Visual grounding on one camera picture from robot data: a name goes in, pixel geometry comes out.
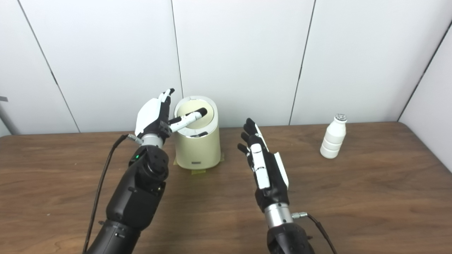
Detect small white plastic bottle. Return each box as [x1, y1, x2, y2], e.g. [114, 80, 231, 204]
[320, 114, 347, 159]

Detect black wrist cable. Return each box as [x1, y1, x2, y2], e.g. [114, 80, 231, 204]
[82, 133, 143, 254]
[292, 212, 338, 254]

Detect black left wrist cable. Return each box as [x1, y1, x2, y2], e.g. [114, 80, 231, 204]
[82, 133, 143, 254]

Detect cream round bin lid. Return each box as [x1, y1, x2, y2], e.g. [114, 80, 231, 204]
[177, 99, 214, 129]

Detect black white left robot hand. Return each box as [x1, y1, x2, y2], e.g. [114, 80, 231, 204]
[135, 88, 208, 146]

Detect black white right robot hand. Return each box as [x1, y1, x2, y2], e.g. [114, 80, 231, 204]
[237, 118, 289, 212]

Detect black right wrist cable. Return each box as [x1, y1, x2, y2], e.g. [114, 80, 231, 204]
[292, 212, 338, 254]

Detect cream-colored round bin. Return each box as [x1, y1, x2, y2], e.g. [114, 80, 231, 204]
[174, 96, 221, 170]

